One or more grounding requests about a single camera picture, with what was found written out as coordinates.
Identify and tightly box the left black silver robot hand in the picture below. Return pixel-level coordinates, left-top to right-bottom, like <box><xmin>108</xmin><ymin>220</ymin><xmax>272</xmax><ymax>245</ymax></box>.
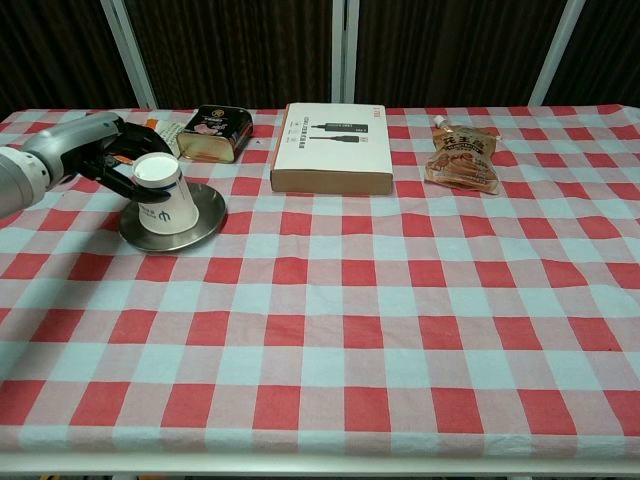
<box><xmin>20</xmin><ymin>111</ymin><xmax>176</xmax><ymax>204</ymax></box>

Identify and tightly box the white paper cup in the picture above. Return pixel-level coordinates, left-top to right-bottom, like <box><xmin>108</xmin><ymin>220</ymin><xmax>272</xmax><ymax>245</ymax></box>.
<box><xmin>130</xmin><ymin>152</ymin><xmax>200</xmax><ymax>236</ymax></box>

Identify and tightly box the round metal plate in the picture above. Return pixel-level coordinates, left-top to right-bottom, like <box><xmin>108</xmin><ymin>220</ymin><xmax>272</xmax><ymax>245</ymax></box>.
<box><xmin>119</xmin><ymin>182</ymin><xmax>229</xmax><ymax>253</ymax></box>

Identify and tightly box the dark corrugated partition panel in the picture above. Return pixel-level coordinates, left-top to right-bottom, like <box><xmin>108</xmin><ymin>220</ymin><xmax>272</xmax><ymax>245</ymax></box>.
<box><xmin>0</xmin><ymin>0</ymin><xmax>142</xmax><ymax>119</ymax></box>
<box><xmin>544</xmin><ymin>0</ymin><xmax>640</xmax><ymax>107</ymax></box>
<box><xmin>123</xmin><ymin>0</ymin><xmax>337</xmax><ymax>110</ymax></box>
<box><xmin>353</xmin><ymin>0</ymin><xmax>569</xmax><ymax>109</ymax></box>

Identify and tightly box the orange white snack packet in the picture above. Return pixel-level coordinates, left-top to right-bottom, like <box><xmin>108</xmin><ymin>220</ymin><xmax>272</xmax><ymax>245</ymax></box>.
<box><xmin>142</xmin><ymin>117</ymin><xmax>194</xmax><ymax>157</ymax></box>

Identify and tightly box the black luncheon meat tin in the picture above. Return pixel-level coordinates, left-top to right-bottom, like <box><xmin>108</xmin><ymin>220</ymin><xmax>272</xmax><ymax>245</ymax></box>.
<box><xmin>175</xmin><ymin>103</ymin><xmax>254</xmax><ymax>164</ymax></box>

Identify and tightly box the red white checkered tablecloth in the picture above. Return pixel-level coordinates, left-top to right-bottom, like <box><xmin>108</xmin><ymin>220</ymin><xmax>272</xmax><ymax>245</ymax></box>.
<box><xmin>0</xmin><ymin>103</ymin><xmax>640</xmax><ymax>459</ymax></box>

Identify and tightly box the brown peanut spout pouch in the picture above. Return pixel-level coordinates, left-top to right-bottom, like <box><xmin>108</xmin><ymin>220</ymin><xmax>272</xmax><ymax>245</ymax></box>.
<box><xmin>423</xmin><ymin>114</ymin><xmax>501</xmax><ymax>196</ymax></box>

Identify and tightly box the white partition post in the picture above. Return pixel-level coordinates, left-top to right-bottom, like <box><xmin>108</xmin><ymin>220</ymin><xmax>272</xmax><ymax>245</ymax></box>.
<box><xmin>99</xmin><ymin>0</ymin><xmax>159</xmax><ymax>110</ymax></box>
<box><xmin>330</xmin><ymin>0</ymin><xmax>360</xmax><ymax>104</ymax></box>
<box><xmin>528</xmin><ymin>0</ymin><xmax>586</xmax><ymax>107</ymax></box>

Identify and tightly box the white cable product box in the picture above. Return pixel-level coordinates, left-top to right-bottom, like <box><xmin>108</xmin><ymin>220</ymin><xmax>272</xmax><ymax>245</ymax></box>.
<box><xmin>270</xmin><ymin>102</ymin><xmax>394</xmax><ymax>196</ymax></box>

